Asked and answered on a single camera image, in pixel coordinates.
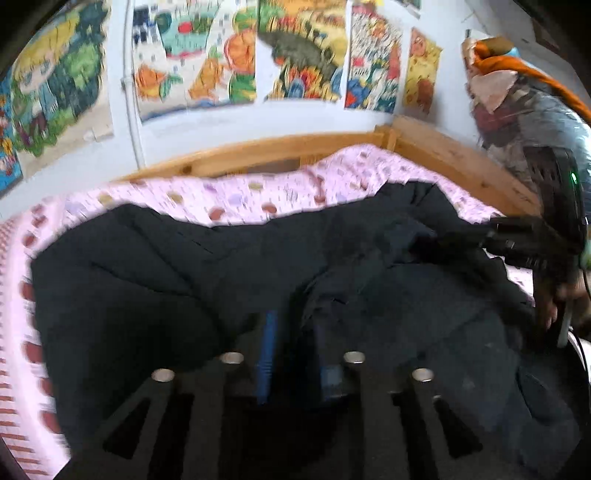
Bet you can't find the black padded jacket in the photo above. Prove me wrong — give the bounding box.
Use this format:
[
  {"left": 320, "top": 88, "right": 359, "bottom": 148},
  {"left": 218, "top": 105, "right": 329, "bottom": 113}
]
[{"left": 32, "top": 182, "right": 590, "bottom": 479}]

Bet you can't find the person's right hand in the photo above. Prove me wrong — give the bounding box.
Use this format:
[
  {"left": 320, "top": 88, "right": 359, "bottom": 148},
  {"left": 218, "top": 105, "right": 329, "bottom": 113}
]
[{"left": 533, "top": 270, "right": 590, "bottom": 328}]

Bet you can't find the bagged bedding pile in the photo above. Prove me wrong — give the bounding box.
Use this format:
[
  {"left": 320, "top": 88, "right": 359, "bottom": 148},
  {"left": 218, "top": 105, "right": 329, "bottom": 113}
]
[{"left": 462, "top": 35, "right": 590, "bottom": 210}]

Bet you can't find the pink heart-print duvet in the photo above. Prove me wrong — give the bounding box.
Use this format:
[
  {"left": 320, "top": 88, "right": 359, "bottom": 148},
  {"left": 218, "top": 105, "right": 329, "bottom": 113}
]
[{"left": 0, "top": 142, "right": 537, "bottom": 480}]

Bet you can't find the yellow bear drawing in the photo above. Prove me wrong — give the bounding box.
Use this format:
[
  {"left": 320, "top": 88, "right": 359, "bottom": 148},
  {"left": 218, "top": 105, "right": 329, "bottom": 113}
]
[{"left": 403, "top": 27, "right": 443, "bottom": 114}]

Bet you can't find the city collage drawing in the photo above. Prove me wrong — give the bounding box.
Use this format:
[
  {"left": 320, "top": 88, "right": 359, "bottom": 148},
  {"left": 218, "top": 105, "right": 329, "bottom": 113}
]
[{"left": 345, "top": 1, "right": 403, "bottom": 114}]

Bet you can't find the swimming girl drawing lower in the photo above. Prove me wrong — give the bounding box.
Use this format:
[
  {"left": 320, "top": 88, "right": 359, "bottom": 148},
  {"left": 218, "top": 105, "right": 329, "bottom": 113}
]
[{"left": 0, "top": 70, "right": 23, "bottom": 196}]

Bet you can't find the landscape flowers drawing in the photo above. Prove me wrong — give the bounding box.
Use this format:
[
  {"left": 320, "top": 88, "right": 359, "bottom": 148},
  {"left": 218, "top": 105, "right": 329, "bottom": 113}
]
[{"left": 257, "top": 1, "right": 349, "bottom": 102}]

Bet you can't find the blond boy drawing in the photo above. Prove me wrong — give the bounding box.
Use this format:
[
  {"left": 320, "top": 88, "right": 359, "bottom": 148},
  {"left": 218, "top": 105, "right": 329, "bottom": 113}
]
[{"left": 2, "top": 1, "right": 113, "bottom": 178}]

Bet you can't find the cup and oranges drawing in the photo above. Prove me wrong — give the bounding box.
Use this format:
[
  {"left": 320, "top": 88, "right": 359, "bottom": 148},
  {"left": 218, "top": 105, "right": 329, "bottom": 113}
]
[{"left": 131, "top": 0, "right": 257, "bottom": 121}]

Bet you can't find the wooden bed frame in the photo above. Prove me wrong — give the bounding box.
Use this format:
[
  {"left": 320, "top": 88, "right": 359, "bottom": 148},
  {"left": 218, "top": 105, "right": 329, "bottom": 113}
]
[{"left": 123, "top": 115, "right": 542, "bottom": 215}]

